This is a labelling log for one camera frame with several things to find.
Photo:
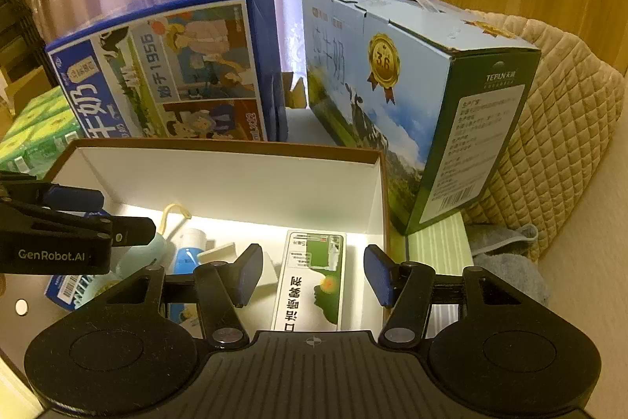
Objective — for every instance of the white power adapter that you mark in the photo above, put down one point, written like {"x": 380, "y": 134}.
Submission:
{"x": 218, "y": 253}

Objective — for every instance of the brown cardboard piece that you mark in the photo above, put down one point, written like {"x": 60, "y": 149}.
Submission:
{"x": 294, "y": 92}

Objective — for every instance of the blue hand cream tube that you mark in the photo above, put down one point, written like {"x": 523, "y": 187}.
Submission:
{"x": 190, "y": 252}

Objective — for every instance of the dark furniture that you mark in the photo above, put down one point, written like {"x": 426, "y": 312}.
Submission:
{"x": 19, "y": 31}

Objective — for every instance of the beige quilted chair cover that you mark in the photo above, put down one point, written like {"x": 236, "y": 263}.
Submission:
{"x": 564, "y": 129}

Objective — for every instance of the dark blue milk carton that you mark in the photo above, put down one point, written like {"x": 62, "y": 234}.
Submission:
{"x": 147, "y": 70}

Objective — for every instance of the brown cardboard box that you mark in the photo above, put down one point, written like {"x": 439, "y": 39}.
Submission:
{"x": 221, "y": 183}

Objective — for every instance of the light blue milk carton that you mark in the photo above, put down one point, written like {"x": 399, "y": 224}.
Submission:
{"x": 417, "y": 105}

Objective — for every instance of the mint handheld fan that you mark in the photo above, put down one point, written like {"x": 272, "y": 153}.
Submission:
{"x": 142, "y": 252}

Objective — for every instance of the green and white spray box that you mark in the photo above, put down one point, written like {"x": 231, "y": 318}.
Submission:
{"x": 309, "y": 291}

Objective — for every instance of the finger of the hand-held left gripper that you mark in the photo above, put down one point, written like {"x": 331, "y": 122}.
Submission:
{"x": 132, "y": 231}
{"x": 73, "y": 199}

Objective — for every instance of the grey cloth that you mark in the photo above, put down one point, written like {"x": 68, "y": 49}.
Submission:
{"x": 505, "y": 271}

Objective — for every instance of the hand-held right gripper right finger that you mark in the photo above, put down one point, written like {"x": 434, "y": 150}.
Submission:
{"x": 380, "y": 274}

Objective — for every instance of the blue medicine box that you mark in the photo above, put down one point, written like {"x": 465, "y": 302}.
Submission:
{"x": 64, "y": 296}

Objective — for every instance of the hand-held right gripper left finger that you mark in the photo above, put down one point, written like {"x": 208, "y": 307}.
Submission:
{"x": 248, "y": 274}

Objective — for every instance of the green drink box pack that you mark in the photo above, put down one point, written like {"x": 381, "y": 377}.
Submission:
{"x": 34, "y": 134}

